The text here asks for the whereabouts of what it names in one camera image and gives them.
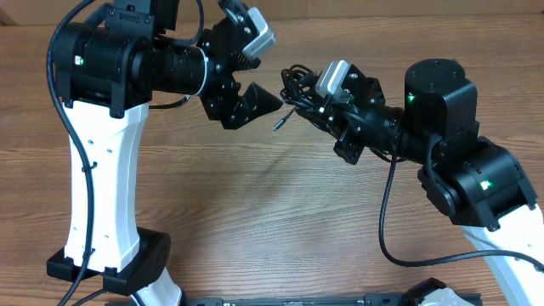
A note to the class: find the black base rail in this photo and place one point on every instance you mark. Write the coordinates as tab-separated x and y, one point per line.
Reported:
427	292

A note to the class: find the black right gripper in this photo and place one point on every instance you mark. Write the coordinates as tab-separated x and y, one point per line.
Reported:
349	148

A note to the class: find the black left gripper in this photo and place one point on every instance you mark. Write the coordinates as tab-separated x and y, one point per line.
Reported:
220	109

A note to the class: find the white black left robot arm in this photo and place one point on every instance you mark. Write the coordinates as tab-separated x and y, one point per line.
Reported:
102	74

